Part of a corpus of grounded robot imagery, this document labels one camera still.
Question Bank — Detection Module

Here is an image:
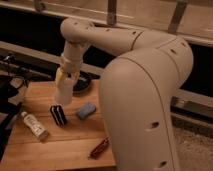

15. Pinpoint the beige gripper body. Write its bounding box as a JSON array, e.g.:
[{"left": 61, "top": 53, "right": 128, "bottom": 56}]
[{"left": 61, "top": 54, "right": 82, "bottom": 73}]

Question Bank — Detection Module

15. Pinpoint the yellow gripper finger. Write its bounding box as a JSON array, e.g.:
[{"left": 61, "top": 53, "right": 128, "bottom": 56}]
[
  {"left": 55, "top": 67, "right": 65, "bottom": 85},
  {"left": 71, "top": 71, "right": 80, "bottom": 87}
]

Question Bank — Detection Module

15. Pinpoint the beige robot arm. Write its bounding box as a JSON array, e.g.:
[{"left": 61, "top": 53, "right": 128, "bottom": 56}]
[{"left": 55, "top": 18, "right": 193, "bottom": 171}]

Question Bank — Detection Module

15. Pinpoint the black striped eraser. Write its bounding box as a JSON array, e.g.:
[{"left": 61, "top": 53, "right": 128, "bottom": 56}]
[{"left": 50, "top": 105, "right": 67, "bottom": 126}]

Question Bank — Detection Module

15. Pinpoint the black round bowl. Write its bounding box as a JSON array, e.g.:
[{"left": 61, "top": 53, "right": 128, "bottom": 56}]
[{"left": 73, "top": 71, "right": 91, "bottom": 93}]

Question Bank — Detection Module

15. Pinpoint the blue sponge block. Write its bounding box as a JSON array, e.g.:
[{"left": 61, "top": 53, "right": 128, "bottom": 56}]
[{"left": 76, "top": 102, "right": 96, "bottom": 120}]

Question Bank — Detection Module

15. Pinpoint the white plastic bottle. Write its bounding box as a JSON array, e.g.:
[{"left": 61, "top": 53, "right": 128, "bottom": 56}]
[{"left": 21, "top": 111, "right": 49, "bottom": 141}]

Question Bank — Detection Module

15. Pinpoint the wooden board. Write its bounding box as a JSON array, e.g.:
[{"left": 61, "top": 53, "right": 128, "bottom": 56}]
[{"left": 0, "top": 80, "right": 115, "bottom": 171}]

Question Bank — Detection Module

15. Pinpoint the red brown marker pen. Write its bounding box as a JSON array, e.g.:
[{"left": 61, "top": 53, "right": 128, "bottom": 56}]
[{"left": 89, "top": 137, "right": 109, "bottom": 159}]

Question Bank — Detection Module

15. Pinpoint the black cables and equipment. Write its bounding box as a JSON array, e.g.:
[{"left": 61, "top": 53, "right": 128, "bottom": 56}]
[{"left": 0, "top": 53, "right": 51, "bottom": 161}]

